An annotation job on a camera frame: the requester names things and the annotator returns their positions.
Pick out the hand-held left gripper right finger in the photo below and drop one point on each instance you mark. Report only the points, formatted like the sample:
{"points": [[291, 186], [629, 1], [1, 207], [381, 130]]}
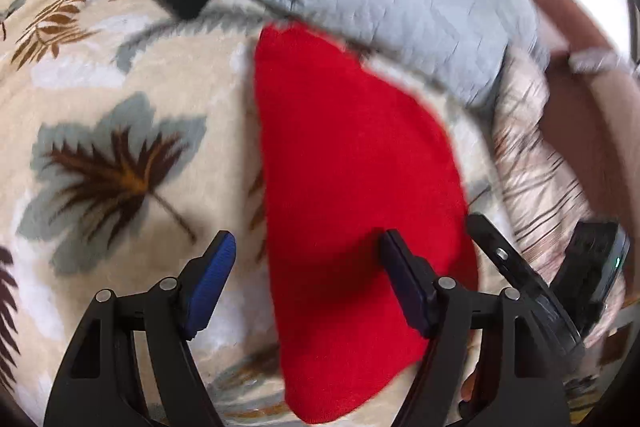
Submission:
{"points": [[406, 283]]}

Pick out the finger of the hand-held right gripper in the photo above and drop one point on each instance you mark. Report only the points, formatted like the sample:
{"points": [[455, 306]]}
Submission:
{"points": [[496, 252]]}

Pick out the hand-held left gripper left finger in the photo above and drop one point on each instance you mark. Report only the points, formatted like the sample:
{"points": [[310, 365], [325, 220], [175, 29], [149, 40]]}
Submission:
{"points": [[211, 287]]}

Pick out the red and blue sweater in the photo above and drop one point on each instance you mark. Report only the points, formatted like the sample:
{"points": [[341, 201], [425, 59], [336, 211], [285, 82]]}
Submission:
{"points": [[350, 157]]}

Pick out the person's right forearm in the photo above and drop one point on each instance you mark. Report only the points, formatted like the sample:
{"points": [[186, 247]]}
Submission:
{"points": [[580, 122]]}

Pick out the beige striped cloth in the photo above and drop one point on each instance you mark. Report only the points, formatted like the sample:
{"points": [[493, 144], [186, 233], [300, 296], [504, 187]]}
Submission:
{"points": [[530, 187]]}

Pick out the cream leaf print blanket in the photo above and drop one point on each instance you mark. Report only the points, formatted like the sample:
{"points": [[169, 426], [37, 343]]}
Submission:
{"points": [[125, 82]]}

